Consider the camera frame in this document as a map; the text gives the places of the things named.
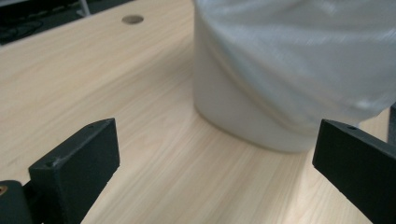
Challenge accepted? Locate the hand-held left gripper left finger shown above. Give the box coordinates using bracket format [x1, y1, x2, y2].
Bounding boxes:
[28, 118, 120, 224]

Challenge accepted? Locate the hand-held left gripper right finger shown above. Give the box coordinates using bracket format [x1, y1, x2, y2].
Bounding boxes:
[311, 119, 396, 224]

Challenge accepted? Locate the round brown table grommet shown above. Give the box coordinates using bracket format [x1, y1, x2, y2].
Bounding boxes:
[121, 14, 145, 26]

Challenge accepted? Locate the metal stand leg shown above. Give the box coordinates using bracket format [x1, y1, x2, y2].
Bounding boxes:
[76, 0, 92, 18]

